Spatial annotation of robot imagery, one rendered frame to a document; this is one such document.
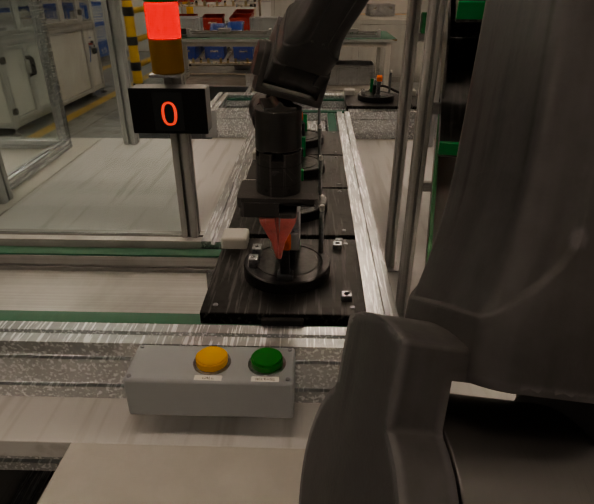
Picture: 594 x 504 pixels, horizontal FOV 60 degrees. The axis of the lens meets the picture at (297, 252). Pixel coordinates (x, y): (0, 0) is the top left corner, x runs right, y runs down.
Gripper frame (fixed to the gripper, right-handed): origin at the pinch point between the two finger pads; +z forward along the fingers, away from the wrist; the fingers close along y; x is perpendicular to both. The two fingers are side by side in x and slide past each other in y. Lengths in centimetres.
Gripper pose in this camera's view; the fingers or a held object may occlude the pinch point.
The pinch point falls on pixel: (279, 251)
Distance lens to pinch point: 70.3
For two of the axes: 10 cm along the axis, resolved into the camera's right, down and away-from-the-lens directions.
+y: -10.0, -0.2, 0.1
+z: -0.1, 8.8, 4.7
